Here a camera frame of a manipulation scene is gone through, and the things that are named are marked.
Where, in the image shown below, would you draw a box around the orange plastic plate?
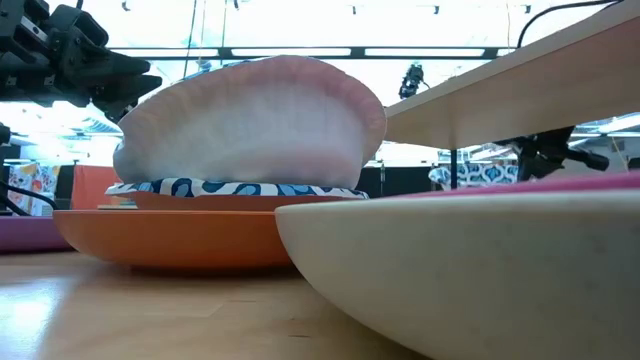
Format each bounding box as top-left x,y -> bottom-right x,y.
53,208 -> 294,269

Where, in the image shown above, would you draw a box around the wooden shelf board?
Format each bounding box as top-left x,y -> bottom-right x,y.
384,0 -> 640,151

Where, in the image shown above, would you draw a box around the thin black cable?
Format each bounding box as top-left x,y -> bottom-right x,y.
516,0 -> 624,50

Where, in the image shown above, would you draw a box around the black partition panels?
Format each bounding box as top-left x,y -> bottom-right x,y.
357,166 -> 451,197

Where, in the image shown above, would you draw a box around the purple plastic plate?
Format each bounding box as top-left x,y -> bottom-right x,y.
0,215 -> 74,254

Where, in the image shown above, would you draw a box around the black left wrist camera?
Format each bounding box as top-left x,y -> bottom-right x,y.
48,4 -> 110,49

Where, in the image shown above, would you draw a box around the black overhead light bar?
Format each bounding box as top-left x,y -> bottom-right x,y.
107,46 -> 516,61

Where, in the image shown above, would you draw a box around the black ceiling-mounted device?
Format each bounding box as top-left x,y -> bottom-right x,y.
398,63 -> 427,100

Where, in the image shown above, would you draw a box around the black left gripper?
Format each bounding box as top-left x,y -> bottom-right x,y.
0,0 -> 164,124

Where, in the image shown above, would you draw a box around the cream bowl with pink rim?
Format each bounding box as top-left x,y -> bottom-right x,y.
274,190 -> 640,360

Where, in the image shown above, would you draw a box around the orange cloth panel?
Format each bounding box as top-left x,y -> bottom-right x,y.
71,164 -> 124,210

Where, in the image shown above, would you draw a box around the floral patterned cloth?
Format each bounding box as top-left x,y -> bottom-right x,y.
7,163 -> 61,217

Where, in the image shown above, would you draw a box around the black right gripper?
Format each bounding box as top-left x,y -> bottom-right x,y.
494,125 -> 576,182

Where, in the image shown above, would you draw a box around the black cable loop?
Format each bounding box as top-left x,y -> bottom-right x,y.
0,179 -> 59,217

